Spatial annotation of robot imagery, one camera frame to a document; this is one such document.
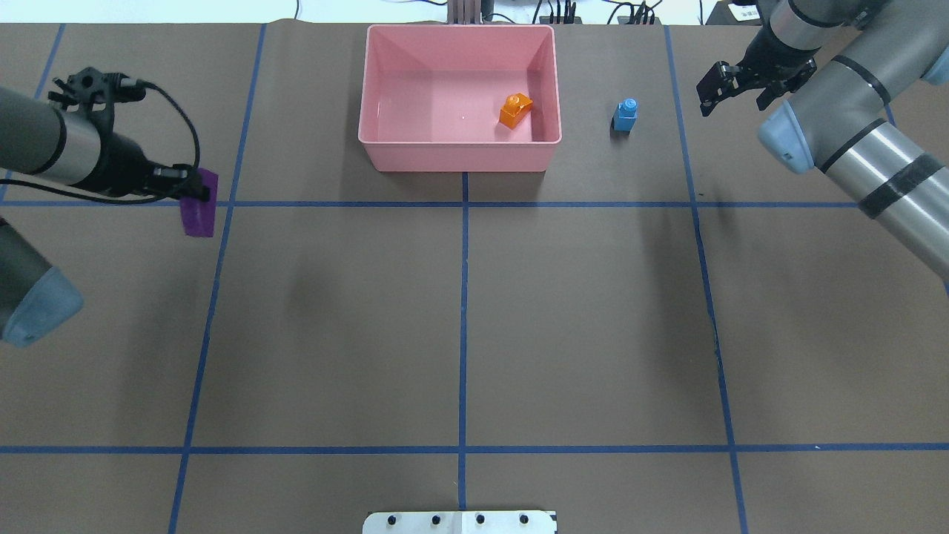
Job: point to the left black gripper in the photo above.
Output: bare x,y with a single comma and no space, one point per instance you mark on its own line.
123,167

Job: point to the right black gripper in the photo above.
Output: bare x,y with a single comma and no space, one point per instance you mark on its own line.
762,61

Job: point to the purple block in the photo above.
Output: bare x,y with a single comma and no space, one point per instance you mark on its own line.
198,214

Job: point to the small light blue block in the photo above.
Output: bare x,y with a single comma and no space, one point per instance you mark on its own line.
625,116

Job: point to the orange block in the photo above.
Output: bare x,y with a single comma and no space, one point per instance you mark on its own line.
514,110

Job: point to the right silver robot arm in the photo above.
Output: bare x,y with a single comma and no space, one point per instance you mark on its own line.
834,122

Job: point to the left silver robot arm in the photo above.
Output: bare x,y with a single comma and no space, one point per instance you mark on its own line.
68,147

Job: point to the pink plastic box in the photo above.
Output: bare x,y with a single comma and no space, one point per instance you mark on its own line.
431,95

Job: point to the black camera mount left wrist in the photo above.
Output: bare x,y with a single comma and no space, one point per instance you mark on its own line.
93,90

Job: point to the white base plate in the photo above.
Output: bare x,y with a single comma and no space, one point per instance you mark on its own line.
458,521

